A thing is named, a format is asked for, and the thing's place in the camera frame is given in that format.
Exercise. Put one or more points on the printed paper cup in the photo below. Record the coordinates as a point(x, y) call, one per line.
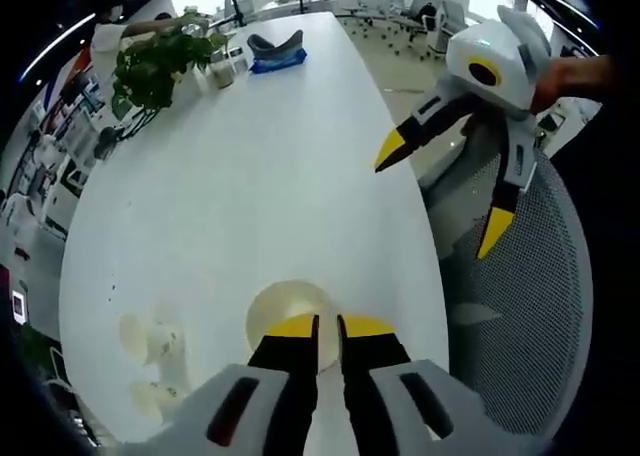
point(290, 301)

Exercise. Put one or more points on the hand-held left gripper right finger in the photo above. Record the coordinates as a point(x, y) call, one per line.
point(400, 416)

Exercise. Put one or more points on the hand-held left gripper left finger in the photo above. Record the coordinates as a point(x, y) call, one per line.
point(225, 416)

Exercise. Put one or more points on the person's right hand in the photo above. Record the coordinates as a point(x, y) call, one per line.
point(575, 78)

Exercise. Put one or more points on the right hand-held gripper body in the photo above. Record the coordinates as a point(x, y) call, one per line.
point(505, 51)

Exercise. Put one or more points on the grey mesh office chair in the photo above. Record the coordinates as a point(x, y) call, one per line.
point(550, 276)

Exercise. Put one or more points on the cluster of paper cups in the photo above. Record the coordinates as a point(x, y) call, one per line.
point(150, 336)

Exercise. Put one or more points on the potted green plant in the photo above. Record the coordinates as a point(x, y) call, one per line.
point(150, 71)

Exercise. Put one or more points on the white office chair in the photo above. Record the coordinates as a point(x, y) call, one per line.
point(450, 16)

